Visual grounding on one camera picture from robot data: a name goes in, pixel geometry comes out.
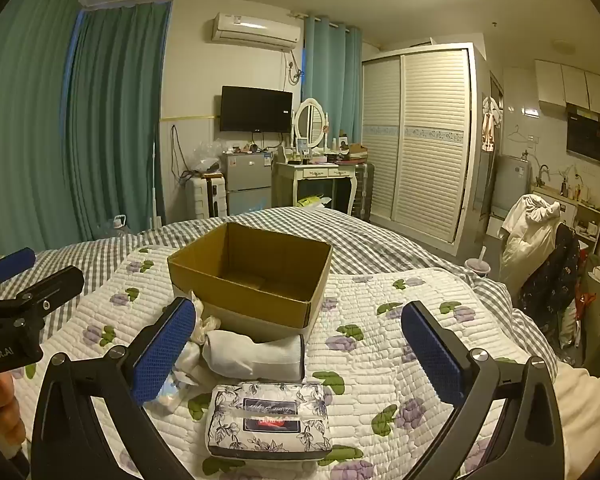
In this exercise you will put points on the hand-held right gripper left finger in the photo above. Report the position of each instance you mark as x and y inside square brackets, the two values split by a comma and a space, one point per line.
[162, 355]

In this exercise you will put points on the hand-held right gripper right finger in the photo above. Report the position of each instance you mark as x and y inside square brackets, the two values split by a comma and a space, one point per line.
[432, 355]

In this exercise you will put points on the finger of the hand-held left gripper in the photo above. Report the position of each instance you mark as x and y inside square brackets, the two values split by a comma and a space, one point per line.
[55, 285]
[12, 265]

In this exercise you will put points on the clear plastic packet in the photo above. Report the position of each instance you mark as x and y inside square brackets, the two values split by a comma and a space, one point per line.
[182, 365]

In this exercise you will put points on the white plastic bag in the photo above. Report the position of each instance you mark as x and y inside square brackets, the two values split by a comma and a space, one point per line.
[203, 325]

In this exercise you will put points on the white towel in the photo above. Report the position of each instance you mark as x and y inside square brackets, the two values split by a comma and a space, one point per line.
[250, 355]

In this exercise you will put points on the floral tissue pack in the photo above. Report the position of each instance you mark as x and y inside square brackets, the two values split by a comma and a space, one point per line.
[270, 420]

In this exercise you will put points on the brown cardboard box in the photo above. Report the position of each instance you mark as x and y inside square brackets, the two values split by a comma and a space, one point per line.
[260, 260]

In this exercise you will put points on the person's left hand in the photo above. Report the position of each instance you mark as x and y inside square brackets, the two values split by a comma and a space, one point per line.
[5, 410]

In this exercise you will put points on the white floral quilt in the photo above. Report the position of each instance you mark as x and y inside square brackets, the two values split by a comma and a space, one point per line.
[360, 360]

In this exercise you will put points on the clear water jug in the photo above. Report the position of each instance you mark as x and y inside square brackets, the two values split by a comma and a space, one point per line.
[120, 224]

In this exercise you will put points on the plastic cup with straw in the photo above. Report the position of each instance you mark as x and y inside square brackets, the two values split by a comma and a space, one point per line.
[477, 265]

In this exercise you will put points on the grey checked bedsheet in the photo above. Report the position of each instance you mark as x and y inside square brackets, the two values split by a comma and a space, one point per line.
[380, 245]

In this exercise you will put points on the wide green curtain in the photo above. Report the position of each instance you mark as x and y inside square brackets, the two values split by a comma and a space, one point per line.
[20, 135]

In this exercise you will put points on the dark floral garment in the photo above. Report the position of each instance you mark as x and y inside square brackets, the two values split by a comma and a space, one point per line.
[550, 280]

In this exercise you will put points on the white garment on chair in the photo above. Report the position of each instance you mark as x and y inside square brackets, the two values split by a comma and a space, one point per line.
[527, 240]

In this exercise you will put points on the red bag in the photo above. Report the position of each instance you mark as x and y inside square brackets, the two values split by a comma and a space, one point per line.
[581, 306]

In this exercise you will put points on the cream blanket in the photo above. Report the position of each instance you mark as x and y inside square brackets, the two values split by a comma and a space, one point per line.
[580, 410]

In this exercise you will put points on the white suitcase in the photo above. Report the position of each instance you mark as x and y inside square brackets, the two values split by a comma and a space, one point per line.
[202, 197]

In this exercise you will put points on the narrow green curtain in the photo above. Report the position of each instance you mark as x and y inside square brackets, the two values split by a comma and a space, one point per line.
[115, 120]

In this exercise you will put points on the silver suitcase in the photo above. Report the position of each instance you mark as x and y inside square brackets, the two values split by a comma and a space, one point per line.
[362, 190]

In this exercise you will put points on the grey washing machine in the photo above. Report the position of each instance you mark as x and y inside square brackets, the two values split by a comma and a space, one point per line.
[512, 182]

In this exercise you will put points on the grey mini fridge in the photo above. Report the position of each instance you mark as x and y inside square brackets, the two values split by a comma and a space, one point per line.
[246, 182]

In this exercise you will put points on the yellow green bag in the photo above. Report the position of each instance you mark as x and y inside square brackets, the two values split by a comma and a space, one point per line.
[312, 201]

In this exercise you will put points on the clear plastic bag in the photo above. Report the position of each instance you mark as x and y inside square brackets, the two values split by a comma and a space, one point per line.
[205, 157]

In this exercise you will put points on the wooden shelf unit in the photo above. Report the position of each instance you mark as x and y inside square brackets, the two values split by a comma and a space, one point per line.
[587, 227]

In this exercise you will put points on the white slatted wardrobe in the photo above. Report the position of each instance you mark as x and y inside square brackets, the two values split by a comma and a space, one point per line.
[425, 145]

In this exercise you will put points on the metal faucet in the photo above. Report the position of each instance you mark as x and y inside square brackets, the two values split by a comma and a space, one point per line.
[543, 172]

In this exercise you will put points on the white dressing table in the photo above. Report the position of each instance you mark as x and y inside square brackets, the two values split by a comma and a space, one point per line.
[315, 172]

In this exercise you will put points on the brown open box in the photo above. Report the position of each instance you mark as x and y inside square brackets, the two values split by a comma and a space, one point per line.
[352, 152]

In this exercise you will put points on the hanging beige cloth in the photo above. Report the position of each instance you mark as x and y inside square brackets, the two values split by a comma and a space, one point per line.
[490, 125]

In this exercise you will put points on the oval white mirror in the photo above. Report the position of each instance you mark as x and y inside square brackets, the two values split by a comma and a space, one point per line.
[310, 120]

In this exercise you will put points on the black range hood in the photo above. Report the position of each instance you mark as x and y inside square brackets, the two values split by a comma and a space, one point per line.
[587, 135]

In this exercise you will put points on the blue curtain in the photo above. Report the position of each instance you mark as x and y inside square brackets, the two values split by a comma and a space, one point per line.
[332, 80]

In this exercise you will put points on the white air conditioner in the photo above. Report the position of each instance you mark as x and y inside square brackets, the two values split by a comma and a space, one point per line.
[255, 30]

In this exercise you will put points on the small photo frame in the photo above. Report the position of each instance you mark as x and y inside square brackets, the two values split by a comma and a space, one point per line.
[302, 145]

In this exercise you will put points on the black wall television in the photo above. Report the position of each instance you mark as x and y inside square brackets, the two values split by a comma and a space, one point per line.
[256, 109]

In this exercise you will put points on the white wall cabinets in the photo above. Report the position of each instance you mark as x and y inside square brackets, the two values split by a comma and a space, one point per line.
[570, 82]

